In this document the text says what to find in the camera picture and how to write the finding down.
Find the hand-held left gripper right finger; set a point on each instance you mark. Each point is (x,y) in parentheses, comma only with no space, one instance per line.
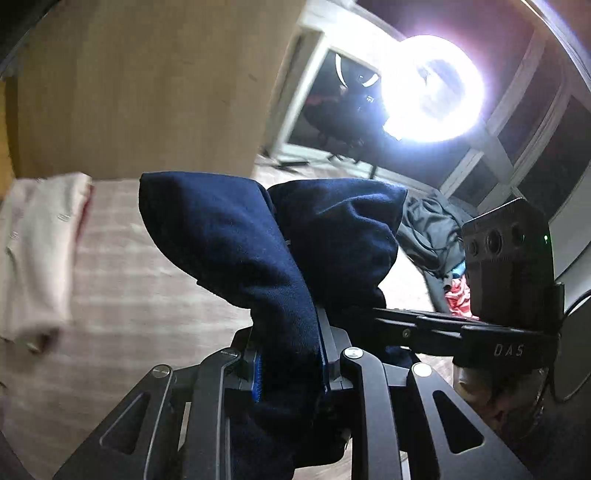
(330,369)

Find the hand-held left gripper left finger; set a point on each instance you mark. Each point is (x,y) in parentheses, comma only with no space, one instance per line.
(257,378)

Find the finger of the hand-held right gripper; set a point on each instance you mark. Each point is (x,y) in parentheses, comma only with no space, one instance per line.
(425,339)
(415,317)

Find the navy blue pants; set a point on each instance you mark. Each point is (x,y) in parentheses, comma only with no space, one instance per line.
(231,230)

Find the person's right hand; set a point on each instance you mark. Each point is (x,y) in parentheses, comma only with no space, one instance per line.
(494,392)

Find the pink garment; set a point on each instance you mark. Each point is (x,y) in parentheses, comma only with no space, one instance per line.
(459,300)

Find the multicoloured cloth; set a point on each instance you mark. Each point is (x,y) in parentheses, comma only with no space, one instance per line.
(458,270)

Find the dark grey jacket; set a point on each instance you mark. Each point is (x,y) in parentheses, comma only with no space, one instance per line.
(425,230)

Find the pink plaid blanket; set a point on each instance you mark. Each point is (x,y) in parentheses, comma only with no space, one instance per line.
(138,286)

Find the cream buttoned cardigan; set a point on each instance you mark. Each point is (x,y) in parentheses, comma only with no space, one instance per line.
(37,258)

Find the wooden cabinet panel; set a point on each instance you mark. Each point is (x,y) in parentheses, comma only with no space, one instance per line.
(138,87)

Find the white window frame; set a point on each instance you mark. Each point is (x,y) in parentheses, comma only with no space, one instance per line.
(496,152)

